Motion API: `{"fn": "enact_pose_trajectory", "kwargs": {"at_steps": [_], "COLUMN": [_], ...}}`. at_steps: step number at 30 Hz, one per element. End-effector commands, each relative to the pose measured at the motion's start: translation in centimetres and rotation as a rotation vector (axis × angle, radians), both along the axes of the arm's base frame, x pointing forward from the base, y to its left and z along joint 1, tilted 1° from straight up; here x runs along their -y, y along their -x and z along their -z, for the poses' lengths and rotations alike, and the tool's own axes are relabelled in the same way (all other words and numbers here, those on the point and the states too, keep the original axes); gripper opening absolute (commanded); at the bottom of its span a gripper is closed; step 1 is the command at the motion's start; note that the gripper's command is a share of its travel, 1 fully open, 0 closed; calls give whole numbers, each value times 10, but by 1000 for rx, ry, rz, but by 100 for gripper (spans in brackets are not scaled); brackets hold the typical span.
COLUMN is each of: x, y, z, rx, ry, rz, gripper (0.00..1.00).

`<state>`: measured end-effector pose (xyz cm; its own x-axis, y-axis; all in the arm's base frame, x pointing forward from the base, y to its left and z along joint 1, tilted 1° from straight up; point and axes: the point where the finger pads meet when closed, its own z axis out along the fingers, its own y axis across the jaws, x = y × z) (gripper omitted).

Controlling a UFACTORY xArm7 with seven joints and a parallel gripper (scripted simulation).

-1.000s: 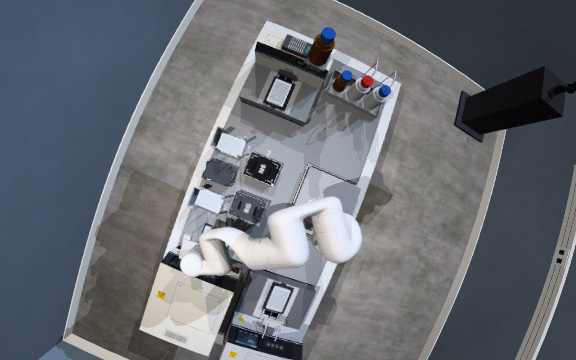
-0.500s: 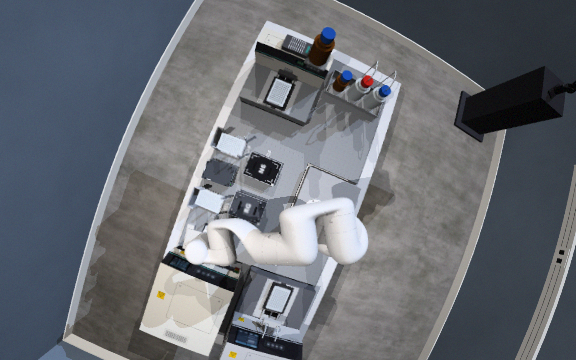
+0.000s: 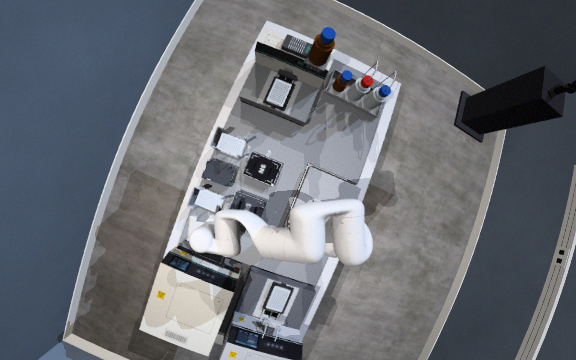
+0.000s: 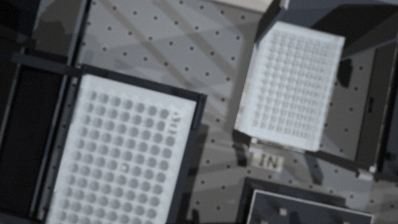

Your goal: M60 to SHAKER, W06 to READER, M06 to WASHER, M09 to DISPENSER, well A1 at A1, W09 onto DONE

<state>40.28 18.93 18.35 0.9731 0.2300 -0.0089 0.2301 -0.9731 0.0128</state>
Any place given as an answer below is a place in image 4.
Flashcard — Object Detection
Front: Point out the dark grey regrip nest plate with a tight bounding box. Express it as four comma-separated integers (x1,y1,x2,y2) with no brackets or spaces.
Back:
235,177,374,224

